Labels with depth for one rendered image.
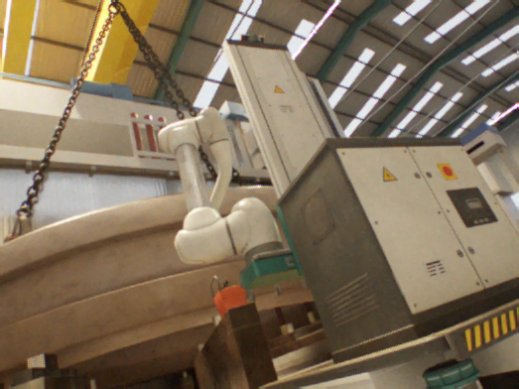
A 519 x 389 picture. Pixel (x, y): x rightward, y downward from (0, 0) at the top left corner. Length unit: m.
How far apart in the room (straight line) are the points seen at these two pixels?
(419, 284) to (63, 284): 2.55
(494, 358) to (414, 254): 0.27
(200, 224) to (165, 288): 1.22
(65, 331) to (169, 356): 4.45
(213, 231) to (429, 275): 0.79
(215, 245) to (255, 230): 0.16
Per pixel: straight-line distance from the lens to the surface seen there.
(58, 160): 6.40
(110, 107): 9.47
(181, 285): 2.60
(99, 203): 6.26
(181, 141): 1.76
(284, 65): 1.91
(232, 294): 1.97
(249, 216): 1.41
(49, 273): 3.12
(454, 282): 1.00
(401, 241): 0.93
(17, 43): 14.42
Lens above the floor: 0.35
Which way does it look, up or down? 24 degrees up
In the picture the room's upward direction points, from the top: 19 degrees counter-clockwise
